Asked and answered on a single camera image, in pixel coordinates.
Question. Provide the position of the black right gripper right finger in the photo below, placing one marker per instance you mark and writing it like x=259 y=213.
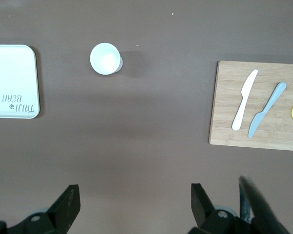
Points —
x=202 y=209

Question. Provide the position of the white bear print tray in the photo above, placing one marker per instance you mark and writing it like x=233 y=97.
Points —
x=12 y=78

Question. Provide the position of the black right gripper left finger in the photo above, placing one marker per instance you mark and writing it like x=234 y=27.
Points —
x=63 y=209

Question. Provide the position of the grey plastic knife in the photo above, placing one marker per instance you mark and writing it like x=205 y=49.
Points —
x=256 y=123

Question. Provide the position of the white IKEA cup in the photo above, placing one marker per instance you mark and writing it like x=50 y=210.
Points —
x=105 y=58

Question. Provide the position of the bamboo cutting board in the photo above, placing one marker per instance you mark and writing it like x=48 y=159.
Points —
x=224 y=109

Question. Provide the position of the white plastic knife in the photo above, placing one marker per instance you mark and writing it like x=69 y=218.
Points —
x=245 y=97

